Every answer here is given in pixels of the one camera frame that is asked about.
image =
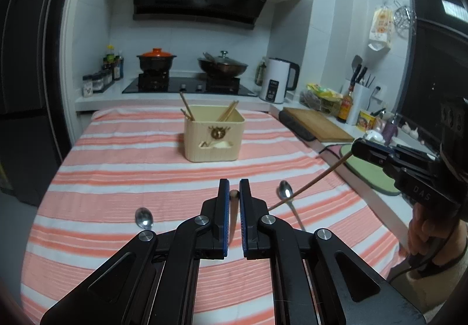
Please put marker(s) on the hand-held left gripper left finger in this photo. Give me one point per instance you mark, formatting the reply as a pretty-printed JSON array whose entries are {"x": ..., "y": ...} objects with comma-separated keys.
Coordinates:
[{"x": 225, "y": 215}]

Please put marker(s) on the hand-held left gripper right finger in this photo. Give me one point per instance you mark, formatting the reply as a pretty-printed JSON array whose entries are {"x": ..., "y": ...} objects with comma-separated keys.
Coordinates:
[{"x": 244, "y": 215}]

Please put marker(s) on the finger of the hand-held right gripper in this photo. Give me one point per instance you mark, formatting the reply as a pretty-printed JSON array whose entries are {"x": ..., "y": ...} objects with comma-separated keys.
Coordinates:
[
  {"x": 384, "y": 163},
  {"x": 398, "y": 152}
]

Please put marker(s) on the wooden chopstick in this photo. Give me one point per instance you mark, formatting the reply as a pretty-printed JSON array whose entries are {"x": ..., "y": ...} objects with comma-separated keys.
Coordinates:
[
  {"x": 234, "y": 194},
  {"x": 226, "y": 115},
  {"x": 231, "y": 108},
  {"x": 310, "y": 181},
  {"x": 185, "y": 114},
  {"x": 185, "y": 105}
]

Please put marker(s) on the cream utensil holder box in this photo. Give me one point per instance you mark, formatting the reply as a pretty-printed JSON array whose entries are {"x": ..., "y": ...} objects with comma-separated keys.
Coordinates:
[{"x": 204, "y": 135}]

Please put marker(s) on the person's right forearm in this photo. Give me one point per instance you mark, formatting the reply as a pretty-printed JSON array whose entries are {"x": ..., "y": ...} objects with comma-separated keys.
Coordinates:
[{"x": 451, "y": 270}]

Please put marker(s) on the person's right hand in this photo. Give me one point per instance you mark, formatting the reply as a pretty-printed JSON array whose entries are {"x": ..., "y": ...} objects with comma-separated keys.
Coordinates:
[{"x": 420, "y": 233}]

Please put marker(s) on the green counter mat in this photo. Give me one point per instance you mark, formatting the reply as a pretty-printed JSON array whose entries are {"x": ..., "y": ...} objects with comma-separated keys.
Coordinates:
[{"x": 369, "y": 175}]

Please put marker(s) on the purple soap bottle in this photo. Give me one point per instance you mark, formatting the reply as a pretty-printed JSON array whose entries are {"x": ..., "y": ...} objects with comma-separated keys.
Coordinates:
[{"x": 390, "y": 131}]

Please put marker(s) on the garlic bulb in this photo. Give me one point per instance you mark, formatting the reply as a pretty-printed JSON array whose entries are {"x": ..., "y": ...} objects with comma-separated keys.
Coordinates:
[
  {"x": 406, "y": 126},
  {"x": 415, "y": 131}
]

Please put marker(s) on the small white object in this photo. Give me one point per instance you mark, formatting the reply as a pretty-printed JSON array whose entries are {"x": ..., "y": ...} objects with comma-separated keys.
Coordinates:
[{"x": 373, "y": 135}]

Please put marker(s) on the yellow food cup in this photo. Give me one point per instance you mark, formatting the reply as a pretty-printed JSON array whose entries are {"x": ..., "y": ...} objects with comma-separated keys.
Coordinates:
[{"x": 366, "y": 120}]

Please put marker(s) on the small metal spoon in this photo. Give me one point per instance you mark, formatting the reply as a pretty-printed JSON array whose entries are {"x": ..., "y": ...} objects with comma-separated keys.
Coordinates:
[{"x": 284, "y": 189}]

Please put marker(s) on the white knife holder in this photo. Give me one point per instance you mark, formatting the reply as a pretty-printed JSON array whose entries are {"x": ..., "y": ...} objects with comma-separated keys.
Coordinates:
[{"x": 362, "y": 98}]

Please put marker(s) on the amber bottle yellow label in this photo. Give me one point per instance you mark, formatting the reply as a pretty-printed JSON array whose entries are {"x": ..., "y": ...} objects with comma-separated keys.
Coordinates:
[{"x": 345, "y": 107}]

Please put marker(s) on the wooden cutting board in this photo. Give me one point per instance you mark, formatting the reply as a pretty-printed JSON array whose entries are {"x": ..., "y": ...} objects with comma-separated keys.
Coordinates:
[{"x": 321, "y": 124}]

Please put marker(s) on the large metal spoon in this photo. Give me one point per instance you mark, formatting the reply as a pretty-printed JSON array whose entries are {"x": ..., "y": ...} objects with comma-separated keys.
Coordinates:
[{"x": 143, "y": 217}]

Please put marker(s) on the yellow green snack bag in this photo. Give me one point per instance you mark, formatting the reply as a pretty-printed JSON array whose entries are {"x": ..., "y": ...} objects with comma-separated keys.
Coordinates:
[{"x": 321, "y": 94}]

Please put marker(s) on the grey spatula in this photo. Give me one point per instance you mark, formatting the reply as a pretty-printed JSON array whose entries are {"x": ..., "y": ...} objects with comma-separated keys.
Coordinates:
[{"x": 357, "y": 63}]

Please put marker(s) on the dark window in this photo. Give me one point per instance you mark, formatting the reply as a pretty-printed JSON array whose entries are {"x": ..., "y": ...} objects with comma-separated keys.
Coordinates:
[{"x": 438, "y": 54}]

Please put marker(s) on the orange white striped tablecloth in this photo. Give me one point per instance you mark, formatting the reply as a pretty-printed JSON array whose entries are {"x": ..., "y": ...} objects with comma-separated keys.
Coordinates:
[{"x": 109, "y": 171}]

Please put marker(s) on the hanging printed bag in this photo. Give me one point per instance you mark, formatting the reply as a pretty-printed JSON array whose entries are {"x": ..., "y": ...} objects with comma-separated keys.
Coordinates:
[{"x": 382, "y": 27}]

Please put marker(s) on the hanging metal trivet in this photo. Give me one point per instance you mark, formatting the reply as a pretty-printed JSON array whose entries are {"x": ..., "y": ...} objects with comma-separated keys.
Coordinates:
[{"x": 404, "y": 18}]

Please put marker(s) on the white electric kettle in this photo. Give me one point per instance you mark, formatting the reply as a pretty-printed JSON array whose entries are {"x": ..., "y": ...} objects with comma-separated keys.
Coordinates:
[{"x": 276, "y": 80}]

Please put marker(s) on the dark wok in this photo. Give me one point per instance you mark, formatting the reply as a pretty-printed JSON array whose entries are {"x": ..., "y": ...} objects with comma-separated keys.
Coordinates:
[{"x": 223, "y": 72}]

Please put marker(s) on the green glass bottle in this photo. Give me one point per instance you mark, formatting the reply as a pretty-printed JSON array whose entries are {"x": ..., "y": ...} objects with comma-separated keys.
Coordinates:
[{"x": 260, "y": 72}]

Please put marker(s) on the glass wok lid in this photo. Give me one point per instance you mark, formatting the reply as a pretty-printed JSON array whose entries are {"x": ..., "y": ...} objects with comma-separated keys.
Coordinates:
[{"x": 225, "y": 60}]

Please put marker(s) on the metal wok spatula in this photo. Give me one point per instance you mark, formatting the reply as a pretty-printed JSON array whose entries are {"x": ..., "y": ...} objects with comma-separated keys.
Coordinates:
[{"x": 208, "y": 56}]

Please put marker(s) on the black clay pot orange lid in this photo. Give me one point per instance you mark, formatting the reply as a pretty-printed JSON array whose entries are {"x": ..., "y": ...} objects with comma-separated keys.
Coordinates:
[{"x": 156, "y": 61}]

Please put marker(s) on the dark seasoning jar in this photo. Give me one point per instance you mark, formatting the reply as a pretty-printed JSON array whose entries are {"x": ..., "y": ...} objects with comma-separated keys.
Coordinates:
[
  {"x": 106, "y": 79},
  {"x": 97, "y": 83}
]

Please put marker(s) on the dark sauce bottle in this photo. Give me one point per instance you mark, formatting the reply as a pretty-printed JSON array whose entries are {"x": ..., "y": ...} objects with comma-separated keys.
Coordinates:
[
  {"x": 108, "y": 58},
  {"x": 118, "y": 69}
]

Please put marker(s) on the white printed seasoning jar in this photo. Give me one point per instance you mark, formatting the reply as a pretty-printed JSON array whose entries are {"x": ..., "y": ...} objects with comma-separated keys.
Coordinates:
[{"x": 87, "y": 87}]

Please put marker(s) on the dark refrigerator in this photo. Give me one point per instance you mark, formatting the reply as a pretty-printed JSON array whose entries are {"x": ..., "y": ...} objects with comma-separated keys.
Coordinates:
[{"x": 22, "y": 91}]

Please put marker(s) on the white wall outlet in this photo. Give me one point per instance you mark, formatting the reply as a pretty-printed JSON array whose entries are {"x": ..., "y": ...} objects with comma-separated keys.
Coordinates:
[{"x": 378, "y": 88}]

